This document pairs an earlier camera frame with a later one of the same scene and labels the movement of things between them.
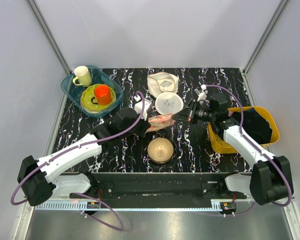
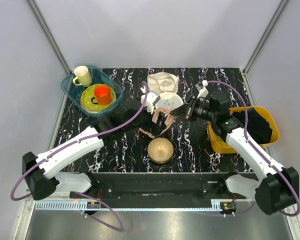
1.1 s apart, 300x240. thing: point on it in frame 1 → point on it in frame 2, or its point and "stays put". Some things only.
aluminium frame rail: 48,35 stays put
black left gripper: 145,126 → 155,128
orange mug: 103,94 stays put
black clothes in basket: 256,124 stays put
